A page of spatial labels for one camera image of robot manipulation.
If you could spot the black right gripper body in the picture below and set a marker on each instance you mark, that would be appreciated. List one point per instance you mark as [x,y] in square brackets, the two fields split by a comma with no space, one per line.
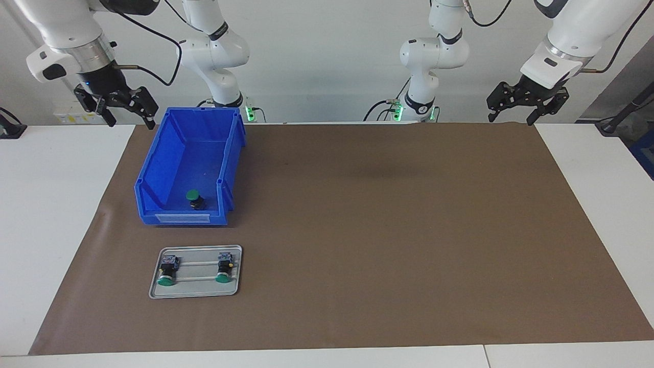
[107,84]

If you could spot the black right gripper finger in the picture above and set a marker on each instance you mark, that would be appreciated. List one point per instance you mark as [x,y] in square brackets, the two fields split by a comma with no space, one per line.
[94,105]
[143,105]

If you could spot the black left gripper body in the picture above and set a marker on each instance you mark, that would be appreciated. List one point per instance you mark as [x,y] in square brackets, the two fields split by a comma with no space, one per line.
[534,91]

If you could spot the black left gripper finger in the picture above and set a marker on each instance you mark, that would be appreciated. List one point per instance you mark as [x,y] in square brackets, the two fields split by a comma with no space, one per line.
[500,96]
[557,99]

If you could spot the green push button switch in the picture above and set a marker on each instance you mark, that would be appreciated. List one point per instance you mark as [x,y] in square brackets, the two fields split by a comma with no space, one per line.
[164,280]
[223,277]
[193,195]

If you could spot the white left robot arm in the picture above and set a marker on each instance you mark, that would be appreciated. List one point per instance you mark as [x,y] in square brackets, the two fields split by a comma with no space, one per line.
[434,53]

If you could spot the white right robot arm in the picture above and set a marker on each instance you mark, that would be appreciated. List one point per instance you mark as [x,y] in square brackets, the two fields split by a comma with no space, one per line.
[214,46]

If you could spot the blue plastic storage bin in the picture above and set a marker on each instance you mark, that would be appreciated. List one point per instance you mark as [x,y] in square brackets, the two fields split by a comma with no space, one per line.
[176,153]

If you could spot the black stand pole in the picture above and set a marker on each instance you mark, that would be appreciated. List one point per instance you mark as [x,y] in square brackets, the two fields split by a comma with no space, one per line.
[631,105]

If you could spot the black clamp base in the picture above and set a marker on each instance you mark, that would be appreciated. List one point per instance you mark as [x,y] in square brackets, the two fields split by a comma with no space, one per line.
[13,132]

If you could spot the blue crate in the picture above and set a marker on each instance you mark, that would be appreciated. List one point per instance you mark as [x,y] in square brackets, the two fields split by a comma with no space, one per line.
[646,153]

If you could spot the brown table mat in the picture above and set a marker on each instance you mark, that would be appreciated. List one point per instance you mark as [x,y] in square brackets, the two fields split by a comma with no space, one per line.
[383,230]

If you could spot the silver metal tray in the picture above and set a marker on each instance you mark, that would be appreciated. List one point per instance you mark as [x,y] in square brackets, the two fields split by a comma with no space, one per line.
[196,289]

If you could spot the white wall socket box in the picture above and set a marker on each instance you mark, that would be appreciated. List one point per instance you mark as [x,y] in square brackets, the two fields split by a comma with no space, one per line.
[69,117]

